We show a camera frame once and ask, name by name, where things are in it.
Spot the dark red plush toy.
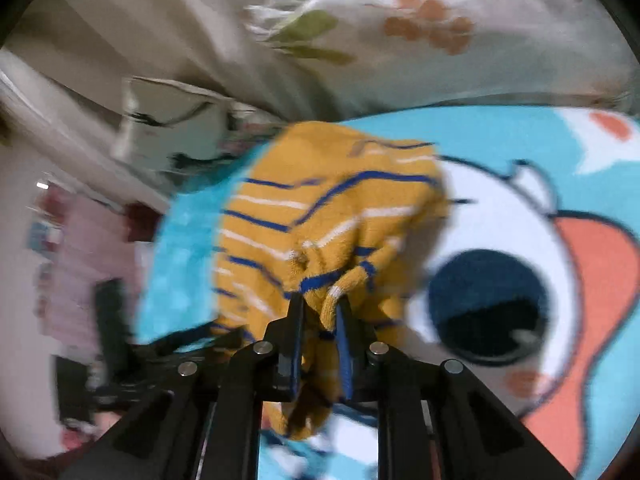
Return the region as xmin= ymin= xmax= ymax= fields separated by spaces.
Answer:
xmin=125 ymin=202 xmax=163 ymax=243

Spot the turquoise cartoon star blanket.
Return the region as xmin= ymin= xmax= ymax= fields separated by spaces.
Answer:
xmin=134 ymin=106 xmax=639 ymax=479

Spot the cream crane print pillow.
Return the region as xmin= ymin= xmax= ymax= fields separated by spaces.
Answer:
xmin=111 ymin=77 xmax=286 ymax=191

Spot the white floral leaf pillow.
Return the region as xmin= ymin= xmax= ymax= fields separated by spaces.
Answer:
xmin=247 ymin=0 xmax=639 ymax=118

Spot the orange striped knit sweater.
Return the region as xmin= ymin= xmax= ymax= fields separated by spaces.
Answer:
xmin=214 ymin=122 xmax=448 ymax=440

